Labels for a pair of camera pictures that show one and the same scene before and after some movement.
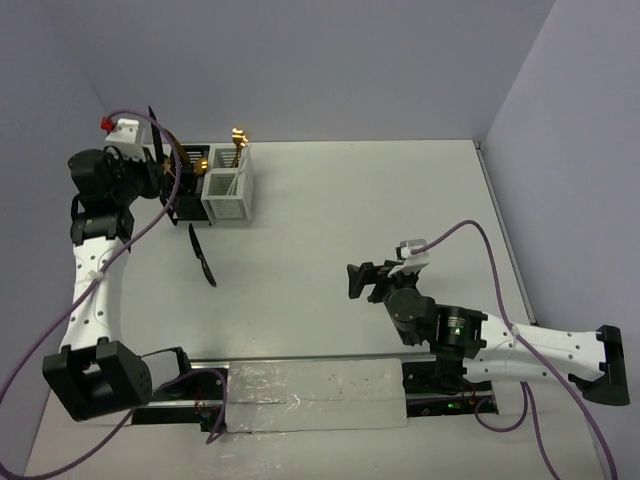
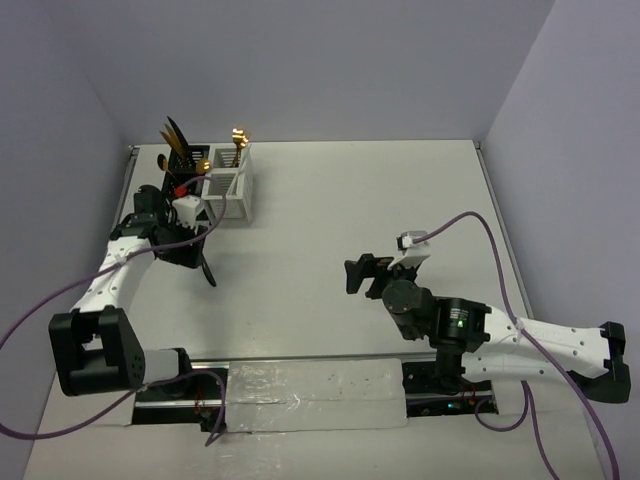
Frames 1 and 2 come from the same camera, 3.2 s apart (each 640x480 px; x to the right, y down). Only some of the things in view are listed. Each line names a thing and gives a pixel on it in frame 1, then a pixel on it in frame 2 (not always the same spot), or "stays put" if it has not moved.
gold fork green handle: [240, 140] stays put
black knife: [201, 255] stays put
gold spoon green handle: [167, 166] stays put
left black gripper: [151, 171] to [188, 256]
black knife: [156, 140] to [181, 138]
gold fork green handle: [241, 141] stays put
